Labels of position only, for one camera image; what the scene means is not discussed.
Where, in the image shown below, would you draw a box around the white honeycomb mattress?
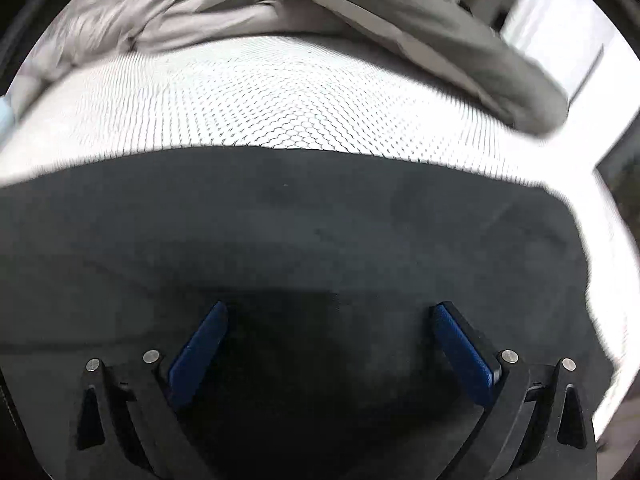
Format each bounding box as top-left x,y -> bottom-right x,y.
1,36 -> 639,432

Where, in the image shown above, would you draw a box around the dark grey duvet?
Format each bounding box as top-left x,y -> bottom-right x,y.
312,0 -> 568,136

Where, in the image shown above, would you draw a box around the black pants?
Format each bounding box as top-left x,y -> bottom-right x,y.
1,148 -> 613,479

